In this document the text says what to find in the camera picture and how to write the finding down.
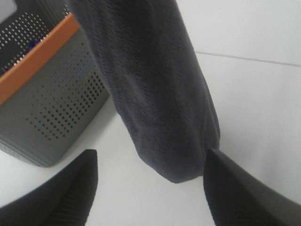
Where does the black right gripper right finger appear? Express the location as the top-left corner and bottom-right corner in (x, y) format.
(203, 150), (301, 226)

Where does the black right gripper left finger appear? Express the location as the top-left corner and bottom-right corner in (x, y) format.
(0, 149), (97, 226)

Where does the dark grey towel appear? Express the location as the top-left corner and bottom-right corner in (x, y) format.
(66, 0), (220, 183)

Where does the blue towel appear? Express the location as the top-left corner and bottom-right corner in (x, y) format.
(27, 40), (39, 51)

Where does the grey basket with orange rim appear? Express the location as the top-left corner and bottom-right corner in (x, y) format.
(0, 0), (109, 167)

